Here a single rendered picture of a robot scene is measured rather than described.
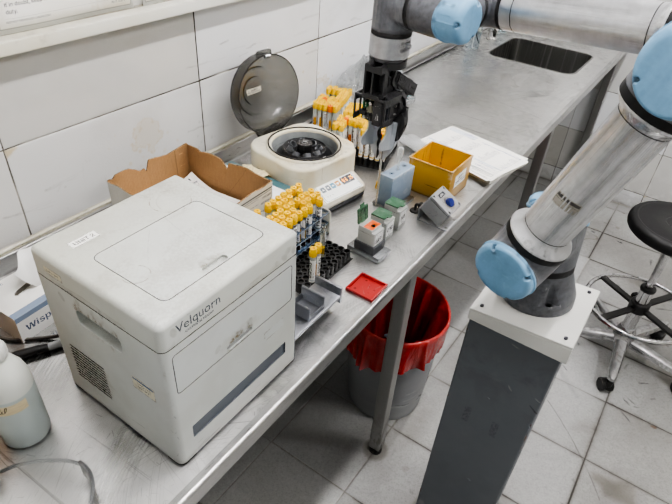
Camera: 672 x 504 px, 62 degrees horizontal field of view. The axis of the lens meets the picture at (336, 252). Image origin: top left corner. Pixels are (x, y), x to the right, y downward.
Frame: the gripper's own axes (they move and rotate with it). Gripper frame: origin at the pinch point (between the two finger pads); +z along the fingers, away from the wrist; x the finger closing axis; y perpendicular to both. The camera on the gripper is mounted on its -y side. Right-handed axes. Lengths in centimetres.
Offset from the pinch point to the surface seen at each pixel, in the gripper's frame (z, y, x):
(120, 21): -19, 21, -53
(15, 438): 24, 78, -14
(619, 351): 104, -101, 62
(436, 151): 19.4, -44.7, -6.7
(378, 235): 20.8, 0.3, 2.0
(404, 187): 21.9, -24.4, -5.3
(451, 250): 114, -131, -25
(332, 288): 21.8, 21.0, 4.0
